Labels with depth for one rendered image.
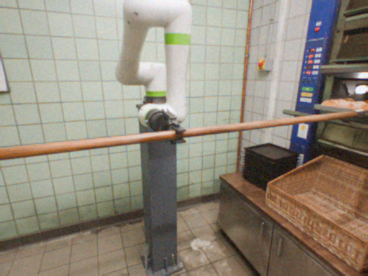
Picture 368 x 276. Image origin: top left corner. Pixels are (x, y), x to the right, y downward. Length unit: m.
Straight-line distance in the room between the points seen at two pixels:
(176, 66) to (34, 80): 1.21
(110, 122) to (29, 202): 0.91
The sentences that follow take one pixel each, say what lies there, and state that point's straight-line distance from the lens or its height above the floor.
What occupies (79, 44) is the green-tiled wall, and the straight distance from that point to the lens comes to 1.92.
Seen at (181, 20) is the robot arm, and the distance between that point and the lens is 1.01.
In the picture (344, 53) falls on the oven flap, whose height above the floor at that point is 1.50.
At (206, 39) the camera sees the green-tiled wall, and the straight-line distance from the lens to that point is 2.17.
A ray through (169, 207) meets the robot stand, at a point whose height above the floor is 0.52.
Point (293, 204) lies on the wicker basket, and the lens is 1.40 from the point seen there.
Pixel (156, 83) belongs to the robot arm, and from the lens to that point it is 1.29.
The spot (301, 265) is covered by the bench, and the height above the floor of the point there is 0.44.
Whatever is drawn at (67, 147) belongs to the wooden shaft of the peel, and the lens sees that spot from 0.67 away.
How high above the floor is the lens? 1.39
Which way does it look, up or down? 17 degrees down
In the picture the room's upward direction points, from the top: straight up
